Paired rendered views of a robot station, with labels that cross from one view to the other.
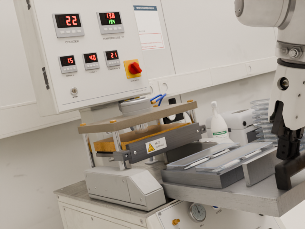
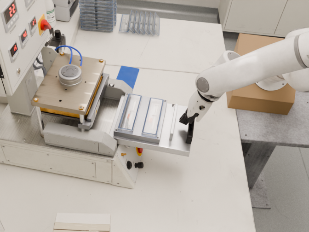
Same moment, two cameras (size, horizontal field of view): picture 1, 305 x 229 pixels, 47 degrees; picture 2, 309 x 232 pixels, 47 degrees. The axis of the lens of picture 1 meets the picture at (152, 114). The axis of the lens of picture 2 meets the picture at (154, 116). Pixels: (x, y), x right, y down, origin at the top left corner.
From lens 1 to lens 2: 94 cm
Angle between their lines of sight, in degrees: 60
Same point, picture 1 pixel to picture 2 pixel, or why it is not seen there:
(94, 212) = (52, 152)
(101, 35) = (26, 8)
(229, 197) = (164, 148)
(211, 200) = (151, 148)
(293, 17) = not seen: hidden behind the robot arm
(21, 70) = not seen: outside the picture
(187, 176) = (136, 136)
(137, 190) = (108, 148)
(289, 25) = not seen: hidden behind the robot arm
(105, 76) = (30, 43)
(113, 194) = (80, 147)
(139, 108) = (78, 81)
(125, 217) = (91, 158)
